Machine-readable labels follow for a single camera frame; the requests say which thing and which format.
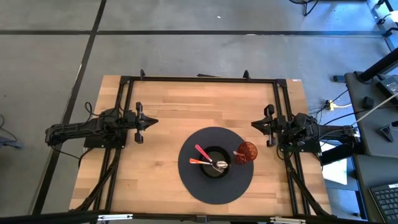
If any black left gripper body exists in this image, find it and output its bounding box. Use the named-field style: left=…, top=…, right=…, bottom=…
left=125, top=101, right=144, bottom=144

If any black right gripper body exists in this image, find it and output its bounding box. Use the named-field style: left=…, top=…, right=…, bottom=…
left=264, top=104, right=287, bottom=147

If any orange translucent plastic cup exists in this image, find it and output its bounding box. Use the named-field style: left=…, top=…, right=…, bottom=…
left=234, top=141, right=259, bottom=166

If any orange handled metal spoon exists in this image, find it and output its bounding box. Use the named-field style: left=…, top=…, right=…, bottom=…
left=188, top=157, right=229, bottom=169

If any red handled metal fork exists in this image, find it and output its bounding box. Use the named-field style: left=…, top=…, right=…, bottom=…
left=194, top=144, right=225, bottom=174

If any black round bowl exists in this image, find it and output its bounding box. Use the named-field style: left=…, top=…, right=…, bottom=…
left=198, top=146, right=232, bottom=179

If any white paper sheet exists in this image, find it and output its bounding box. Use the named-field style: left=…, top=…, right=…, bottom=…
left=321, top=142, right=348, bottom=186

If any black round woven placemat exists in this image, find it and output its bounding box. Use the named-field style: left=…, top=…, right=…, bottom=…
left=177, top=126, right=254, bottom=205

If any grey office desk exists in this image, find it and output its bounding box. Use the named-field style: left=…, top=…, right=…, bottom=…
left=344, top=71, right=398, bottom=156

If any dark desk with laptop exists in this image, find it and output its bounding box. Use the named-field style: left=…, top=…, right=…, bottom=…
left=353, top=154, right=398, bottom=224

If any black triangular desk object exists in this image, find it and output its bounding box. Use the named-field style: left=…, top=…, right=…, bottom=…
left=375, top=124, right=394, bottom=143

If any black power adapter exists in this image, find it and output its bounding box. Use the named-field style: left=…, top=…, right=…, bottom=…
left=375, top=74, right=398, bottom=96

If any black monitor pole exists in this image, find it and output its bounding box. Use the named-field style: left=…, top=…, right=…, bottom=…
left=357, top=48, right=398, bottom=83

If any black laptop keyboard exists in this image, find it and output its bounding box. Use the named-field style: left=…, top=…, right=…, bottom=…
left=368, top=182, right=398, bottom=223

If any black aluminium table frame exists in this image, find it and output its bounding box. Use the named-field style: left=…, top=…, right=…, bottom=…
left=0, top=68, right=398, bottom=224

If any silver metal bracket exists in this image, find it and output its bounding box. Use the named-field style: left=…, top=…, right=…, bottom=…
left=269, top=217, right=307, bottom=224
left=98, top=213, right=134, bottom=222

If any white cable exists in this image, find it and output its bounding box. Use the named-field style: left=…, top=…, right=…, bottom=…
left=355, top=92, right=398, bottom=124

